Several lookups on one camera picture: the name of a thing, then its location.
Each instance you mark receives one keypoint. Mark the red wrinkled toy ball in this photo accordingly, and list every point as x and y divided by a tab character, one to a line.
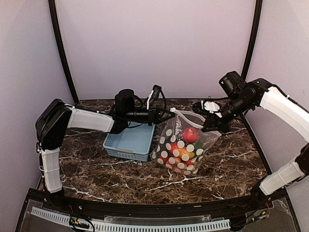
190	135

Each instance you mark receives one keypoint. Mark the green toy avocado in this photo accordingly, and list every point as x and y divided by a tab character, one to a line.
197	145

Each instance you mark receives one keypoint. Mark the black frame post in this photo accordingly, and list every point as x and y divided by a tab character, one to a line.
252	39
61	50

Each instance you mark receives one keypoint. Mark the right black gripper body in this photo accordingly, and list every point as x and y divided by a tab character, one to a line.
225	125

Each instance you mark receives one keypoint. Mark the polka dot zip bag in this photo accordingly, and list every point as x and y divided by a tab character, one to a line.
173	133

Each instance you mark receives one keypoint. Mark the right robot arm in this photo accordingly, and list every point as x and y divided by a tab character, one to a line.
245	96

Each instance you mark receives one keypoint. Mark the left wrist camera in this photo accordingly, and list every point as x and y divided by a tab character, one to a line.
153	96

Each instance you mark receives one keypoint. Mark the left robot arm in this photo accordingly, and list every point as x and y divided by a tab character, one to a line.
51	126

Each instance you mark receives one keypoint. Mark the black front rail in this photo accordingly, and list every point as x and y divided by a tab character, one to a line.
233	208

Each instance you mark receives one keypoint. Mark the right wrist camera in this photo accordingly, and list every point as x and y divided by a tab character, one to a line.
207	108

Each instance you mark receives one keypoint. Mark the grey slotted cable duct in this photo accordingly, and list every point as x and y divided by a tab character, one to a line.
134	224

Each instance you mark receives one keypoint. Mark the left black frame post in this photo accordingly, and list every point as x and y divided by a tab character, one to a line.
61	50

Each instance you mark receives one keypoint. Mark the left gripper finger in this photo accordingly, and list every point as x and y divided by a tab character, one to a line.
162	119
163	112

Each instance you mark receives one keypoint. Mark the right black frame post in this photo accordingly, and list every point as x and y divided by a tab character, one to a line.
252	39

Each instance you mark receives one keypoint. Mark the light blue plastic basket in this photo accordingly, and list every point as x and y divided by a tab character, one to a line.
133	143

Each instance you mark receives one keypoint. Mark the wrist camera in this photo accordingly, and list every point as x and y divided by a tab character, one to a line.
207	108
153	96

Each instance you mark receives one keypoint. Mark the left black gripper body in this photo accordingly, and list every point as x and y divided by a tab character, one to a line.
152	118

